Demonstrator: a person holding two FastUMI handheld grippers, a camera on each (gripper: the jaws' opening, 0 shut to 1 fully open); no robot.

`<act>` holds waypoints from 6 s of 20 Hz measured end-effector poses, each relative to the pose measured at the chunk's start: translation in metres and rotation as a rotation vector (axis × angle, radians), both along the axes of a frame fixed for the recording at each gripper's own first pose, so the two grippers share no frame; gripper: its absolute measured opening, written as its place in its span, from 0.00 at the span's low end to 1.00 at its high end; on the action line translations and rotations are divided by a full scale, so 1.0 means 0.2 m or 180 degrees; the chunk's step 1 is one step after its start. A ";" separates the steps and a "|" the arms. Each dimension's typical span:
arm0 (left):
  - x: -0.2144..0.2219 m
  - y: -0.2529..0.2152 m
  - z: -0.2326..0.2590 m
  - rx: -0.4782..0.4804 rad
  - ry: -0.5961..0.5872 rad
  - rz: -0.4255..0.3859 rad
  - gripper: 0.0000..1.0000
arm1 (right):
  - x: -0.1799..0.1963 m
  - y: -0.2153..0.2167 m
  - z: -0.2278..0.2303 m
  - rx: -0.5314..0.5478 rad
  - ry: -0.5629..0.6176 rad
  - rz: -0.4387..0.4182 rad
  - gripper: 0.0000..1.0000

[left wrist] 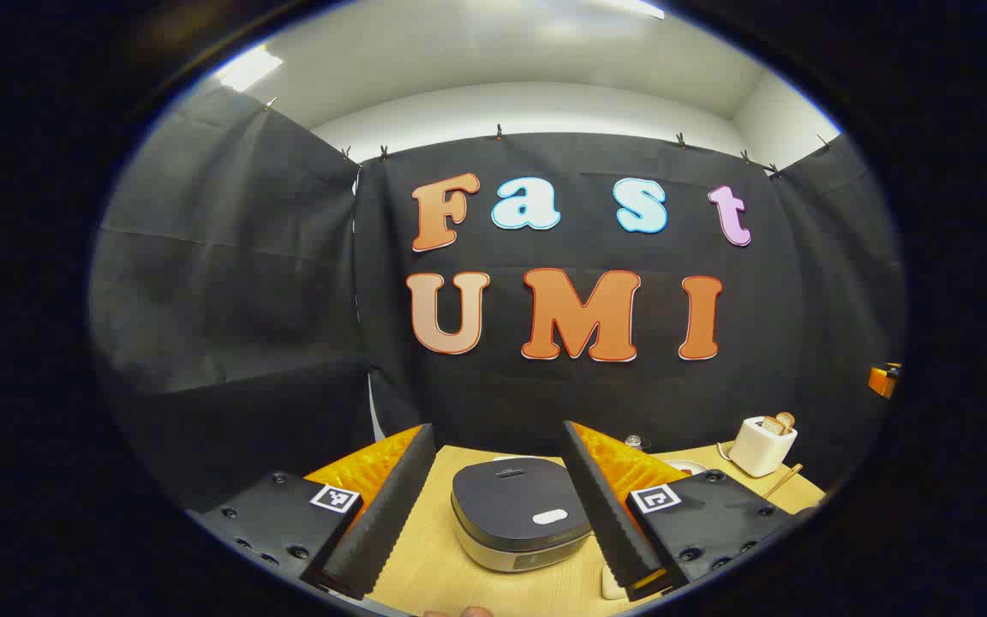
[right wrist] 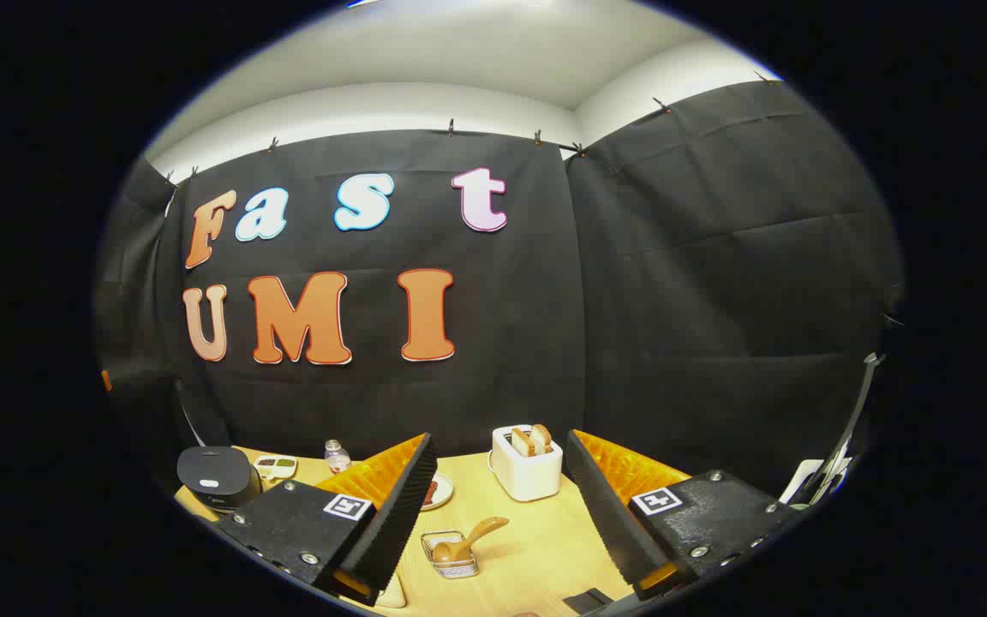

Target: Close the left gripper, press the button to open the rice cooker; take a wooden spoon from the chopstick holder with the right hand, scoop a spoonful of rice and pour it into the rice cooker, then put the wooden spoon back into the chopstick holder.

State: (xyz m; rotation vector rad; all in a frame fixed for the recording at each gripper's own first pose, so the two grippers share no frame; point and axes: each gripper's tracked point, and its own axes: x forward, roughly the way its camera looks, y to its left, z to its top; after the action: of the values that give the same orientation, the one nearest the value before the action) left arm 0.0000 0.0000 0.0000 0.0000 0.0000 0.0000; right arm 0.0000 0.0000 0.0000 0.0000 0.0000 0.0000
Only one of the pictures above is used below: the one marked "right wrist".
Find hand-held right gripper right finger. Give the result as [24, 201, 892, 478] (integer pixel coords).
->
[564, 428, 807, 601]

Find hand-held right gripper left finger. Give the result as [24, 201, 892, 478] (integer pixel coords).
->
[215, 433, 439, 608]

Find wooden spoon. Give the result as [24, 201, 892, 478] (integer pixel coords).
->
[432, 517, 510, 564]

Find wire chopstick holder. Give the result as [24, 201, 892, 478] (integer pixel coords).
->
[421, 530, 481, 579]

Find dark grey rice cooker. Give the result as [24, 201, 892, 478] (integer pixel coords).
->
[176, 446, 263, 513]

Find white plate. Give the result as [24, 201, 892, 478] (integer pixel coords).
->
[421, 472, 454, 512]

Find beige board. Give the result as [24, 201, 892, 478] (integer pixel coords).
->
[374, 572, 407, 609]

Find small black block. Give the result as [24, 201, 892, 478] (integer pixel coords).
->
[562, 588, 614, 614]

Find white toaster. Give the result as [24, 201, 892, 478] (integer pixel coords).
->
[488, 424, 564, 502]

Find black backdrop cloth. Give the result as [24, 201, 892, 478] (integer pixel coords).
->
[93, 79, 906, 498]

